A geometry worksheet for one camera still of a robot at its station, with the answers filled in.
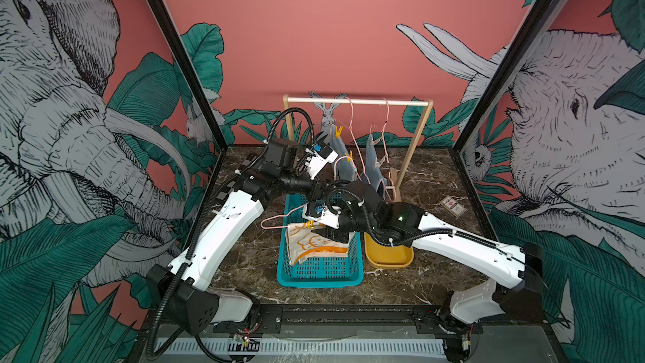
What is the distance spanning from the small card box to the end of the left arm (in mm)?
671

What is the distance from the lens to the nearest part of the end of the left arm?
59cm

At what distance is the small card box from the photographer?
3.27ft
